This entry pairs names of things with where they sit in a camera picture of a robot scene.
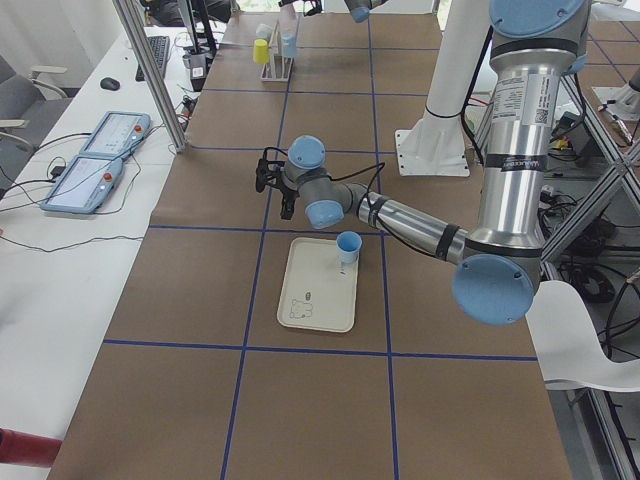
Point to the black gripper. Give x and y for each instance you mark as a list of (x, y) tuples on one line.
[(303, 4), (289, 192)]

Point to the cream white cup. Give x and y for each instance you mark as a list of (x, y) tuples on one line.
[(264, 32)]

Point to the yellow plastic cup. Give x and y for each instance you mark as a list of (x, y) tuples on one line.
[(261, 52)]

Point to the light blue plastic cup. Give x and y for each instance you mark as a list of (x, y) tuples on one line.
[(288, 45)]

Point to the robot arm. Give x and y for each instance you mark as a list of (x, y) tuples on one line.
[(531, 46), (359, 10)]

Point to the cream plastic tray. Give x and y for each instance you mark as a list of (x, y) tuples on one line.
[(319, 289)]

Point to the black keyboard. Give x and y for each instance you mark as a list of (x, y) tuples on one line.
[(160, 46)]

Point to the blue teach pendant upper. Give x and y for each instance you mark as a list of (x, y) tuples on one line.
[(117, 133)]

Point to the blue teach pendant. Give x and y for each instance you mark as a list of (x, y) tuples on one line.
[(117, 133), (83, 186)]

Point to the blue teach pendant lower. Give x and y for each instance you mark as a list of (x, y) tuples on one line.
[(83, 186)]

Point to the black computer mouse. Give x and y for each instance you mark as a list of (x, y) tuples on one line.
[(110, 84)]

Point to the grey office chair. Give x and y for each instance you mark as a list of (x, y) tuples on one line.
[(30, 108)]

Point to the red cylinder object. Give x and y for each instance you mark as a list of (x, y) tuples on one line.
[(23, 449)]

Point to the white wire cup rack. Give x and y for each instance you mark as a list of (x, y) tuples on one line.
[(279, 69)]

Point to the aluminium frame post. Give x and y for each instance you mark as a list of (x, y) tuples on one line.
[(132, 24)]

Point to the aluminium strut rack frame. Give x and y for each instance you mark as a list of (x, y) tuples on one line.
[(591, 236)]

